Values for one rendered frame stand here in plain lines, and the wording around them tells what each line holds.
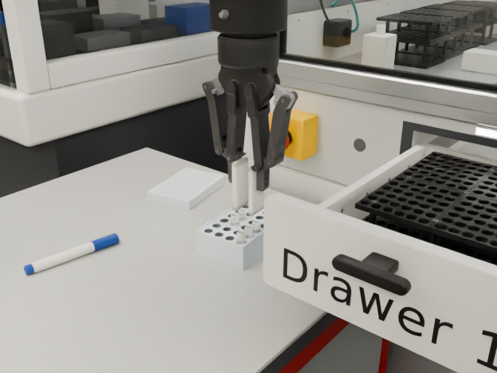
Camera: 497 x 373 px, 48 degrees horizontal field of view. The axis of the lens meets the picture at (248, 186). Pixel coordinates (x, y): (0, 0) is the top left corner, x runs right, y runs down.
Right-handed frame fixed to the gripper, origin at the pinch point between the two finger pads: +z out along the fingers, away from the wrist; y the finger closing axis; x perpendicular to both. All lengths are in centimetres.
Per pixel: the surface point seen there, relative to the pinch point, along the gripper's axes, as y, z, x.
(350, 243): -20.5, -3.7, 12.5
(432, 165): -20.0, -2.8, -14.4
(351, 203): -14.2, -0.5, -2.0
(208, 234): 4.5, 7.3, 3.3
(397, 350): -16.7, 35.2, -21.8
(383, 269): -24.9, -3.9, 15.2
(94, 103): 53, 1, -20
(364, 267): -23.5, -4.0, 16.1
